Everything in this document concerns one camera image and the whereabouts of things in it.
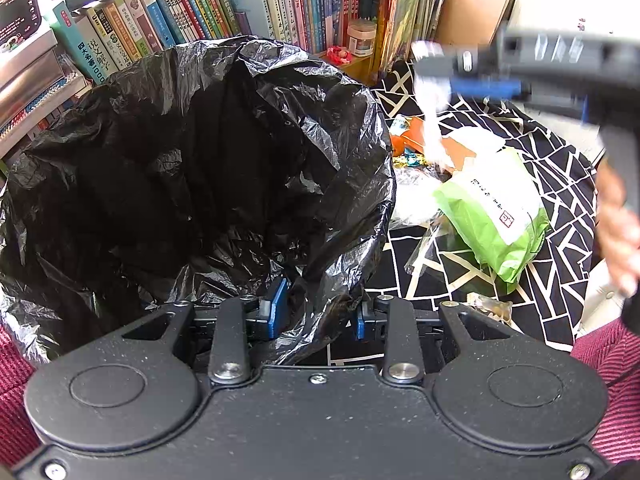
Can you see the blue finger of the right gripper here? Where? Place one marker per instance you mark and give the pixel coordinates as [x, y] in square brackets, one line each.
[486, 88]

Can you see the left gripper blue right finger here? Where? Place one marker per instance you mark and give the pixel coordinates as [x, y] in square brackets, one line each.
[392, 320]

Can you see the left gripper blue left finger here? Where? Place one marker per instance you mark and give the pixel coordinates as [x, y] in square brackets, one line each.
[239, 320]

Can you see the clear plastic wrap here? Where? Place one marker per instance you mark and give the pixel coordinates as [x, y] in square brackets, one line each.
[425, 257]

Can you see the green plastic snack bag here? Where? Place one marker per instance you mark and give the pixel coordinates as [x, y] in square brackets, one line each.
[494, 205]

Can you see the black garbage bag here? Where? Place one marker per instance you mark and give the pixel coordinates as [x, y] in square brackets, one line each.
[198, 174]

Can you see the row of colourful comic books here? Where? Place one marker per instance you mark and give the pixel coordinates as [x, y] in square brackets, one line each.
[398, 24]

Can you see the row of blue red books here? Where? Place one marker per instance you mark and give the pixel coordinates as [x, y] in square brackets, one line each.
[300, 0]

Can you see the row of leaning green books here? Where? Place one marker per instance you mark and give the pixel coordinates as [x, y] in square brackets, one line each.
[106, 36]

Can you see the stack of lying books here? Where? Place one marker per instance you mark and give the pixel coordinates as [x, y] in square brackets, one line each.
[37, 77]

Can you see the person's right hand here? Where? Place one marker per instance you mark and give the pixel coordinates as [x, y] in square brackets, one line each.
[617, 230]

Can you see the brown paper piece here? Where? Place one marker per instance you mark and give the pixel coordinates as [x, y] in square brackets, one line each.
[456, 152]

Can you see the small white lidded jar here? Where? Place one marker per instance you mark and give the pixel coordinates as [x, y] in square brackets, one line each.
[361, 37]

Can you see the black white patterned cloth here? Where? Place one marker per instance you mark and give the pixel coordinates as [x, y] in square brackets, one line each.
[549, 299]

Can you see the red white small toy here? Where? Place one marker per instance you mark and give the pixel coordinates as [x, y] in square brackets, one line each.
[338, 56]

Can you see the red knitted sleeve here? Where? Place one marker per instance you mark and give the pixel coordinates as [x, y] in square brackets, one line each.
[17, 437]

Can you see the smartphone with lit screen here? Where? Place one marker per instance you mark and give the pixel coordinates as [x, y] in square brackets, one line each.
[19, 19]

